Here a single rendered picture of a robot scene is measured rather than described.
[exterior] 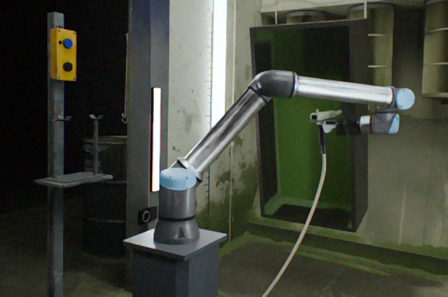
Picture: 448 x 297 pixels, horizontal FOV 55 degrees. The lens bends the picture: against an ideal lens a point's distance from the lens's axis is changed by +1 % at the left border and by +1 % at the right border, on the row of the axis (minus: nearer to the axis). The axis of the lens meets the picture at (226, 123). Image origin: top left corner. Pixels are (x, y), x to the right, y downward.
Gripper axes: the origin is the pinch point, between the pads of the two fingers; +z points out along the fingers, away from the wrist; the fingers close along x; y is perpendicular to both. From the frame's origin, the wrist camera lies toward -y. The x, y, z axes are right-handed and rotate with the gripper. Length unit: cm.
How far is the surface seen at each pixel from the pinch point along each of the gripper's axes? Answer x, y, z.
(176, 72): 16, -34, 97
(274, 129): 56, 7, 48
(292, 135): 62, 12, 37
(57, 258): -61, 64, 129
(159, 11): -1, -70, 95
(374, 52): 137, -45, -6
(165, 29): 5, -61, 95
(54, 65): -62, -37, 117
